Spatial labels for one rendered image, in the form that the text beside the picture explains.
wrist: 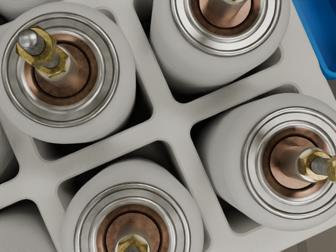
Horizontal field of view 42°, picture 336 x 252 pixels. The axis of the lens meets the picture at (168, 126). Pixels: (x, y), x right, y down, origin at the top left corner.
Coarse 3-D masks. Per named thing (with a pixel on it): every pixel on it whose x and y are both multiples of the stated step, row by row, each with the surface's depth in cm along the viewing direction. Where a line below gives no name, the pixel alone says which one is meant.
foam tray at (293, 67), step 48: (96, 0) 36; (144, 0) 39; (144, 48) 36; (288, 48) 37; (144, 96) 42; (240, 96) 37; (48, 144) 41; (96, 144) 36; (144, 144) 36; (192, 144) 36; (0, 192) 35; (48, 192) 35; (192, 192) 36; (240, 240) 36; (288, 240) 37
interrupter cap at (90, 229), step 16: (112, 192) 28; (128, 192) 28; (144, 192) 29; (160, 192) 28; (96, 208) 28; (112, 208) 28; (128, 208) 28; (144, 208) 29; (160, 208) 29; (176, 208) 29; (80, 224) 28; (96, 224) 28; (112, 224) 29; (144, 224) 29; (160, 224) 29; (176, 224) 29; (80, 240) 28; (96, 240) 28; (112, 240) 29; (160, 240) 29; (176, 240) 29
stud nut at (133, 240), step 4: (132, 236) 25; (136, 236) 26; (124, 240) 25; (128, 240) 25; (132, 240) 25; (136, 240) 25; (140, 240) 25; (120, 244) 25; (124, 244) 25; (128, 244) 25; (132, 244) 25; (136, 244) 25; (140, 244) 25; (144, 244) 25; (120, 248) 25; (124, 248) 25; (140, 248) 25; (144, 248) 25
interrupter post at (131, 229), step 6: (120, 228) 28; (126, 228) 27; (132, 228) 27; (138, 228) 27; (144, 228) 28; (120, 234) 26; (126, 234) 26; (132, 234) 26; (138, 234) 26; (144, 234) 26; (120, 240) 26; (144, 240) 26; (114, 246) 26; (150, 246) 26
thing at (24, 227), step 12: (24, 204) 44; (0, 216) 37; (12, 216) 37; (24, 216) 38; (36, 216) 40; (0, 228) 33; (12, 228) 33; (24, 228) 35; (36, 228) 36; (0, 240) 30; (12, 240) 31; (24, 240) 32; (36, 240) 34; (48, 240) 36
